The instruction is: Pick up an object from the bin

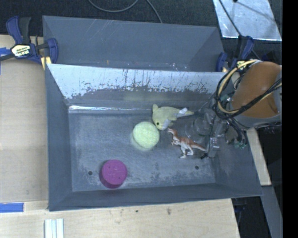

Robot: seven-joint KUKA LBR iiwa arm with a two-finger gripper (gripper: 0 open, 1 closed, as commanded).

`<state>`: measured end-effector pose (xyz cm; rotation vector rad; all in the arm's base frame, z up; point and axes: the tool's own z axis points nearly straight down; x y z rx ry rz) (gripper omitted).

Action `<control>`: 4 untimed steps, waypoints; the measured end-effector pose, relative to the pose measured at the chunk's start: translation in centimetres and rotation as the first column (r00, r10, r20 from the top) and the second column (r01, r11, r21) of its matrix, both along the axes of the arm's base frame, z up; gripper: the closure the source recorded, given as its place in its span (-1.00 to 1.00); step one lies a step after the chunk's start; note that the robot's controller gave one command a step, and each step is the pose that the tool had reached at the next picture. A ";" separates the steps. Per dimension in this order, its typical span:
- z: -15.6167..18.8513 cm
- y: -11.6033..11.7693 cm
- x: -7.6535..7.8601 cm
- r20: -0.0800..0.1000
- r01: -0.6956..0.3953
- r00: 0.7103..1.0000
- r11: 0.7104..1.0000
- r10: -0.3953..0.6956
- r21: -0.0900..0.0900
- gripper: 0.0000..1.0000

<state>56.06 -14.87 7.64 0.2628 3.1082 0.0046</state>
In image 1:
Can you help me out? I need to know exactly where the yellow-green foam ball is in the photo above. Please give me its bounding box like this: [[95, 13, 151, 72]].
[[132, 121, 161, 151]]

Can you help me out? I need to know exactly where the clear glass thing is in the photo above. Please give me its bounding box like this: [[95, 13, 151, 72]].
[[185, 109, 214, 145]]

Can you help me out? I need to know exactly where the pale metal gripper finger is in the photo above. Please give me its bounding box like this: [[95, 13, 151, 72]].
[[206, 136, 221, 159]]

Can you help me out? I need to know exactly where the purple cup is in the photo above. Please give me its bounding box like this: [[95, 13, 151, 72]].
[[99, 159, 129, 189]]

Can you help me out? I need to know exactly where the grey metal bin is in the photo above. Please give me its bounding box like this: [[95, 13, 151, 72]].
[[42, 15, 264, 212]]

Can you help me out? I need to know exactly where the yellow plush fish toy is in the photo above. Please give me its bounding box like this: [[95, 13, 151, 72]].
[[151, 104, 195, 131]]

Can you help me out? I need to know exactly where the brown and white toy dinosaur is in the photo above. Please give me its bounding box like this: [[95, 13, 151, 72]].
[[166, 127, 207, 159]]

